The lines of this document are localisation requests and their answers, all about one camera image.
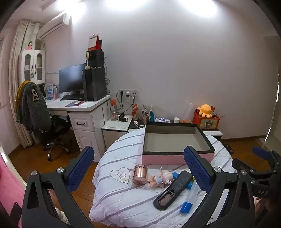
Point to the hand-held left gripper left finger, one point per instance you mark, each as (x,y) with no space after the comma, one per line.
(80,168)

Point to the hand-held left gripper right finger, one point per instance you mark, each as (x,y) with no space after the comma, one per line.
(196,168)

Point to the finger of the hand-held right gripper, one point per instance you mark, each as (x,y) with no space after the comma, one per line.
(240,164)
(261,152)

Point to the pink storage box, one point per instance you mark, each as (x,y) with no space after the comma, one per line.
(175,157)

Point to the black remote control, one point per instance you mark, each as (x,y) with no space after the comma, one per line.
(173,190)

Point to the baby doll figure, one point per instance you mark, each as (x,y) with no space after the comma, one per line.
(163,177)

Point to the clear tube blue cap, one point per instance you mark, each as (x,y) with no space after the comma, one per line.
(186,207)

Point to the rose gold metal jar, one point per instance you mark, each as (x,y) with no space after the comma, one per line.
(140,174)

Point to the person's right hand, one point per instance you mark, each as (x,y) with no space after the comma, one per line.
(262,206)

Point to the black metal plate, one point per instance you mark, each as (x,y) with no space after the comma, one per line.
(228,149)

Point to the dark-topped low cabinet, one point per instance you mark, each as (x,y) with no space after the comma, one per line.
(213,132)

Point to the black office chair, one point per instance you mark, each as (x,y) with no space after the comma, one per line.
(54,131)

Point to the red printed toy box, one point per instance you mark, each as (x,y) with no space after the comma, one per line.
(206,121)

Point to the bunch of small oranges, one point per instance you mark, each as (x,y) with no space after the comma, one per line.
(185,120)

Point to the white paper cup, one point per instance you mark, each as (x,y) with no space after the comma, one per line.
(176,120)

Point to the white nightstand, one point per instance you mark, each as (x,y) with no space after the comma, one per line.
(118,125)

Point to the wet wipes pack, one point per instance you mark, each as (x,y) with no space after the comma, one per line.
(162,120)

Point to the clear plastic bag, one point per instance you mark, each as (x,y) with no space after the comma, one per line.
(188,109)

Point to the orange octopus plush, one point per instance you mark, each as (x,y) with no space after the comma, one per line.
(205,109)

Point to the white desk with drawers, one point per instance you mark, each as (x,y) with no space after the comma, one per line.
(87,105)

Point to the purple mouse pad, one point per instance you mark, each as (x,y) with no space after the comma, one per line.
(74,103)

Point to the black cylinder device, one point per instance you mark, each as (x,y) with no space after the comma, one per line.
(123,118)

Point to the clear bottle red cap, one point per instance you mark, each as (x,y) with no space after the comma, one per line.
(113,109)

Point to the blue snack bag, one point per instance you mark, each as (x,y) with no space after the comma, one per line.
(151,114)

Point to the black keyboard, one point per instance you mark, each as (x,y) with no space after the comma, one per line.
(70,97)

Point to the pink bed sheet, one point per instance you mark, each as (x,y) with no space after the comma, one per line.
(8,182)

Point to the white and red snack bag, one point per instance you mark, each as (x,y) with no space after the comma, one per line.
(143,113)

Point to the grey jacket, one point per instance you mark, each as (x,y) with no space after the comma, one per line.
(35,105)

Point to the orange snack bag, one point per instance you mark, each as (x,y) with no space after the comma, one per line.
(135,110)

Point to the blue and white carton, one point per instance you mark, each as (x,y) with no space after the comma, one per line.
(50,89)

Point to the black computer tower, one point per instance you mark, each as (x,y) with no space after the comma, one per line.
(94,83)

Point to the black computer monitor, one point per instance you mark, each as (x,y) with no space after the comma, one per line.
(71,81)

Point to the mustard yellow garment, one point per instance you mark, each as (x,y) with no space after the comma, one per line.
(20,92)

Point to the black speaker box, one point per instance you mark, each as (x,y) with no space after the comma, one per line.
(95,58)

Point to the white glass-door cabinet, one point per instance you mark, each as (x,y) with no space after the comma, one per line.
(33,65)

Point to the small beige desk fan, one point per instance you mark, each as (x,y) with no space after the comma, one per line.
(87,55)

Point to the red gift box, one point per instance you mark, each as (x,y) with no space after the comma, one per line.
(97,46)

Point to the small pink doll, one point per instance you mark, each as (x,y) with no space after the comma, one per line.
(30,45)

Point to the white air conditioner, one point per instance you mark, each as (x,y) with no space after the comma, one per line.
(53,26)

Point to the white bed frame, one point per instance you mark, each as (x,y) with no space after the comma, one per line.
(9,163)

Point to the white wall outlet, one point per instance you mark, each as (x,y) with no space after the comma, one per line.
(128,93)

